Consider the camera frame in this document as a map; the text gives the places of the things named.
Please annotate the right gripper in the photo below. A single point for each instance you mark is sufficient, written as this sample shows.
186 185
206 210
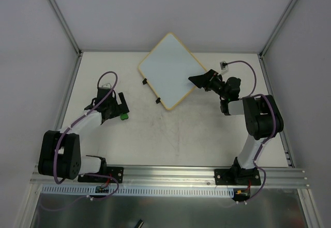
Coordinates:
210 80

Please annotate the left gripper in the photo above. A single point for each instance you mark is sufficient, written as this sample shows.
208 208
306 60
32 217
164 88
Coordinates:
118 106

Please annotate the green bone-shaped eraser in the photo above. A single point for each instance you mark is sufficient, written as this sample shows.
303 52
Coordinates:
124 116

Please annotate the yellow framed whiteboard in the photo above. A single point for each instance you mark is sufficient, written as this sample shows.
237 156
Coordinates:
167 68

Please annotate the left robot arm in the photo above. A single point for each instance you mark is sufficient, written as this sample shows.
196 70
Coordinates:
61 155

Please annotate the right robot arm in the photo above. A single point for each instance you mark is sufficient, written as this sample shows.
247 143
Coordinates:
262 120

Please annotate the small black object bottom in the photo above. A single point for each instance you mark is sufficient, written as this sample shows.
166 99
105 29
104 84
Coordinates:
139 224

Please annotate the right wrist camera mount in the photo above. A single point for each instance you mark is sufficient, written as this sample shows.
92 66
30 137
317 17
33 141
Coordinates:
224 68

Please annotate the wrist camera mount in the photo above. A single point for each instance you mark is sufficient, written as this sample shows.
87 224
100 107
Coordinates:
107 86
224 68

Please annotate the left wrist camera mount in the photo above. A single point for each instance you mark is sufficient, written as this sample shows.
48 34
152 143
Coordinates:
107 86

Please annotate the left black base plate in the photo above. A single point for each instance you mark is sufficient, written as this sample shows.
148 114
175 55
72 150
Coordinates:
113 171

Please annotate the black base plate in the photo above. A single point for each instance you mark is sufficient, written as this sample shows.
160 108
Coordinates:
113 171
241 177

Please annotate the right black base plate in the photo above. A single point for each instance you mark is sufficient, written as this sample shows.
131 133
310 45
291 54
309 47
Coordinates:
241 177

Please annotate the slotted white cable duct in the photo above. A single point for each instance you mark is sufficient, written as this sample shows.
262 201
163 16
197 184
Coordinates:
139 191

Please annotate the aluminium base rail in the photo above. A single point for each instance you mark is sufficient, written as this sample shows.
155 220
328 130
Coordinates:
203 176

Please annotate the right aluminium frame post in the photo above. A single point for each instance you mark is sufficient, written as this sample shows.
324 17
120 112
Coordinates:
280 23

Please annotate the aluminium frame post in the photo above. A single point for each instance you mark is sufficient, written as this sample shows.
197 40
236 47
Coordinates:
280 23
60 17

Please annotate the left aluminium frame post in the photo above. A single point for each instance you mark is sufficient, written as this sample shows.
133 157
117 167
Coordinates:
60 17

